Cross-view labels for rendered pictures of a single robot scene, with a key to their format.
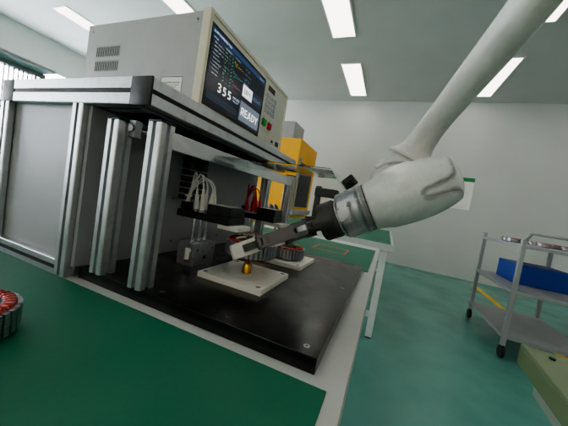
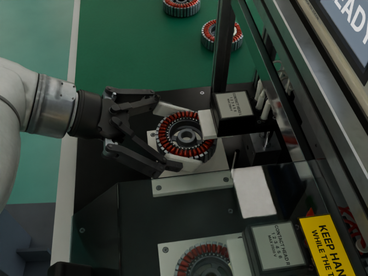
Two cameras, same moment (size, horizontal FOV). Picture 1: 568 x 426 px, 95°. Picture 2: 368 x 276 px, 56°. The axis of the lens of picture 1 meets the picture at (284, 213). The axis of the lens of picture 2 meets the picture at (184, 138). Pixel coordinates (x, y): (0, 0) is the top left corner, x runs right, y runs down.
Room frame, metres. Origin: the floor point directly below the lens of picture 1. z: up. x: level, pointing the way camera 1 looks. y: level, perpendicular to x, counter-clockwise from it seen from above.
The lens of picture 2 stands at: (0.91, -0.13, 1.35)
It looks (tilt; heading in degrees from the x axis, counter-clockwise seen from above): 53 degrees down; 151
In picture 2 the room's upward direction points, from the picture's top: straight up
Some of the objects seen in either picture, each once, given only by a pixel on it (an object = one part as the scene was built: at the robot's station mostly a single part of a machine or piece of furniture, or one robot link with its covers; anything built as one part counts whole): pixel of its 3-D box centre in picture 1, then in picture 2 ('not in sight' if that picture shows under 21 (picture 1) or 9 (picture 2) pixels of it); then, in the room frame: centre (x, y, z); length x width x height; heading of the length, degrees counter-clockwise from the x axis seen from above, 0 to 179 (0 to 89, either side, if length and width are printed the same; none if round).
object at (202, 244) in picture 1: (196, 251); (260, 143); (0.63, 0.20, 0.80); 0.08 x 0.05 x 0.06; 159
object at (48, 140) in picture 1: (38, 182); not in sight; (0.54, 0.51, 0.91); 0.28 x 0.03 x 0.32; 69
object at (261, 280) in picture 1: (246, 275); (187, 157); (0.58, 0.06, 0.78); 0.15 x 0.15 x 0.01; 69
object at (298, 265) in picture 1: (285, 258); not in sight; (0.81, -0.03, 0.78); 0.15 x 0.15 x 0.01; 69
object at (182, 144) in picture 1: (250, 168); (285, 115); (0.73, 0.11, 1.03); 0.62 x 0.01 x 0.03; 159
